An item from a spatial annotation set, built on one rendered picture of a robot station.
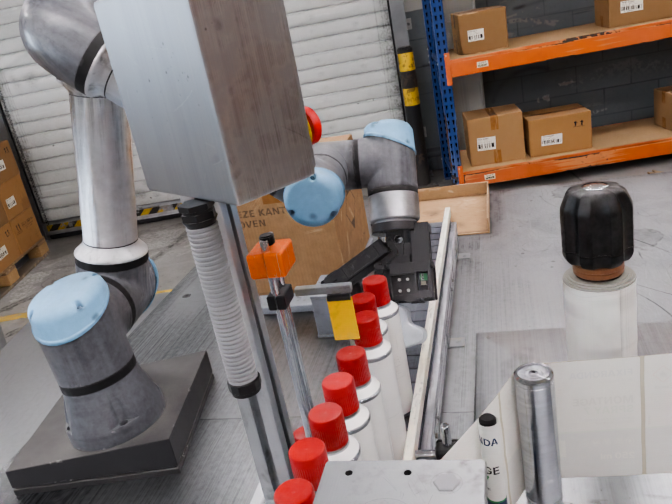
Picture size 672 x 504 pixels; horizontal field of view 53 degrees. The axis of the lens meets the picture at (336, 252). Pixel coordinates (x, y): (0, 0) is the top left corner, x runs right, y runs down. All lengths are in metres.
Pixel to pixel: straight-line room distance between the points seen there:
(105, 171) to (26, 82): 4.58
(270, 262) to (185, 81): 0.23
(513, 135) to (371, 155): 3.67
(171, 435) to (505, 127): 3.83
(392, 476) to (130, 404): 0.66
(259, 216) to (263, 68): 0.84
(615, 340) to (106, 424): 0.71
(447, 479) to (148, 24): 0.44
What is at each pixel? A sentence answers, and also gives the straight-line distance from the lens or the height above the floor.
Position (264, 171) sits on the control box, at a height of 1.31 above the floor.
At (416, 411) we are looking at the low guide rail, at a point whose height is 0.91.
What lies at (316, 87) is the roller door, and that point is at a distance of 5.10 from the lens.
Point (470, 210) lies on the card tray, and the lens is 1.84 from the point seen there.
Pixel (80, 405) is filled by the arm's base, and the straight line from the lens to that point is 1.07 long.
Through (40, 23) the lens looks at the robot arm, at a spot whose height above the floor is 1.47.
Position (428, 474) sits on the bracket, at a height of 1.14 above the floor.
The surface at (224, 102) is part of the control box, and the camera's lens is 0.58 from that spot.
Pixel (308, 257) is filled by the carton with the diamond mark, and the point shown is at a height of 0.93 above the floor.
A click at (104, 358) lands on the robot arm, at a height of 1.02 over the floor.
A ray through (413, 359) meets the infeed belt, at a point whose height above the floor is 0.88.
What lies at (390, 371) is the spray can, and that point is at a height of 1.02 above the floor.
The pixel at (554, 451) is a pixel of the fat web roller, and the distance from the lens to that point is 0.73.
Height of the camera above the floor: 1.44
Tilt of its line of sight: 21 degrees down
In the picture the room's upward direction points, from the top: 11 degrees counter-clockwise
